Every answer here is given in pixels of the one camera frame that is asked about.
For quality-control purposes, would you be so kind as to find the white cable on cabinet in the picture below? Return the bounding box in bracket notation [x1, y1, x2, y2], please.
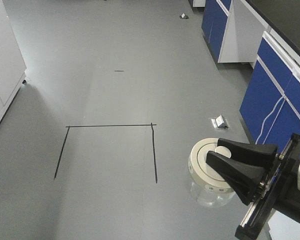
[254, 96, 287, 145]

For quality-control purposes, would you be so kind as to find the blue lab cabinet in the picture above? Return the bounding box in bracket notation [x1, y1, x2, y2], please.
[201, 0, 300, 151]

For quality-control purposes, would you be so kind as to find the floor socket box far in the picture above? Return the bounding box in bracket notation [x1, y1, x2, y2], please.
[179, 13, 189, 19]

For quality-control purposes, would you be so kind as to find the floor socket box near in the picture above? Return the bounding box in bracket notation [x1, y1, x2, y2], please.
[211, 115, 230, 130]

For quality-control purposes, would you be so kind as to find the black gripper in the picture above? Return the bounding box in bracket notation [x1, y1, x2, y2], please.
[206, 133, 300, 240]

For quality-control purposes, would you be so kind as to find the floor socket box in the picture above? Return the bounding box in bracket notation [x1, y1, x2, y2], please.
[179, 13, 189, 19]
[211, 115, 230, 130]

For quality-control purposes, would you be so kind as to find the glass jar with white lid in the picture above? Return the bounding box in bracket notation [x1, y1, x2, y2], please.
[187, 137, 235, 208]

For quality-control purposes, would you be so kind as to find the white cabinet on wheels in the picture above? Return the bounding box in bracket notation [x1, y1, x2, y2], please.
[0, 0, 27, 122]

